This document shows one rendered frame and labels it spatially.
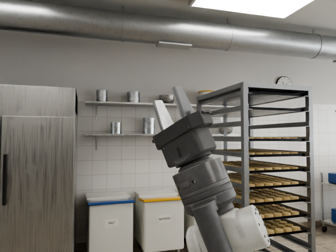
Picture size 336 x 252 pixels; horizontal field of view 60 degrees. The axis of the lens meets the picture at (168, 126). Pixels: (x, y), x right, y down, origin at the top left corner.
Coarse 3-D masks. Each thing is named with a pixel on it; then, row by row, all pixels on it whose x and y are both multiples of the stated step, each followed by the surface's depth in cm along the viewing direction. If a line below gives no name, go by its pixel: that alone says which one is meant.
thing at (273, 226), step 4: (268, 220) 189; (272, 220) 189; (276, 220) 190; (280, 220) 190; (268, 224) 180; (272, 224) 183; (276, 224) 182; (280, 224) 180; (284, 224) 184; (288, 224) 180; (292, 224) 180; (268, 228) 176; (272, 228) 175; (276, 228) 172; (280, 228) 172; (284, 228) 172; (288, 228) 172; (292, 228) 174; (296, 228) 173; (268, 232) 167; (272, 232) 167; (276, 232) 170; (280, 232) 169
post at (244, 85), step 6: (240, 84) 163; (246, 84) 161; (240, 90) 163; (246, 90) 161; (240, 96) 163; (246, 96) 161; (240, 102) 163; (246, 102) 161; (240, 108) 163; (246, 108) 161; (246, 114) 160; (246, 120) 160; (246, 126) 160; (246, 132) 160; (246, 138) 160; (246, 144) 160; (246, 150) 159; (246, 156) 159; (246, 162) 159; (246, 168) 159; (246, 174) 159; (246, 180) 159; (246, 186) 159; (246, 192) 158; (246, 198) 158; (246, 204) 158
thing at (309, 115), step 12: (312, 108) 175; (312, 120) 174; (312, 132) 174; (312, 144) 174; (312, 156) 173; (312, 168) 173; (312, 180) 173; (312, 192) 172; (312, 204) 172; (312, 216) 172; (312, 228) 171; (312, 240) 171
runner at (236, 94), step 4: (232, 92) 177; (236, 92) 172; (248, 92) 161; (216, 96) 196; (220, 96) 191; (224, 96) 186; (228, 96) 181; (232, 96) 177; (236, 96) 176; (204, 100) 214; (208, 100) 208; (212, 100) 202; (216, 100) 196; (220, 100) 194; (204, 104) 218
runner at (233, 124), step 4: (248, 120) 161; (212, 124) 201; (216, 124) 196; (220, 124) 190; (224, 124) 185; (228, 124) 181; (232, 124) 176; (236, 124) 172; (240, 124) 168; (248, 124) 161
